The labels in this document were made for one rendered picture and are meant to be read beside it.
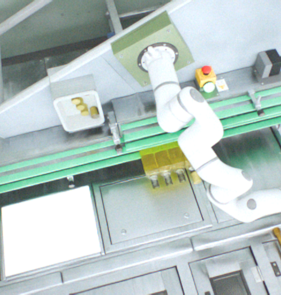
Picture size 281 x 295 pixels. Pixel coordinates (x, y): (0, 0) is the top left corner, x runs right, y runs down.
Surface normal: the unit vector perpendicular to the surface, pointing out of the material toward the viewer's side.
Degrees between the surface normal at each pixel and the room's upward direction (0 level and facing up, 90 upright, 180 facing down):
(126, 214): 90
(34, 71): 90
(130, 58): 3
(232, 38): 0
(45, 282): 90
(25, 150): 90
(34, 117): 0
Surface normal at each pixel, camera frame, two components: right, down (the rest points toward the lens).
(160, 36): 0.18, 0.84
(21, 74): -0.07, -0.51
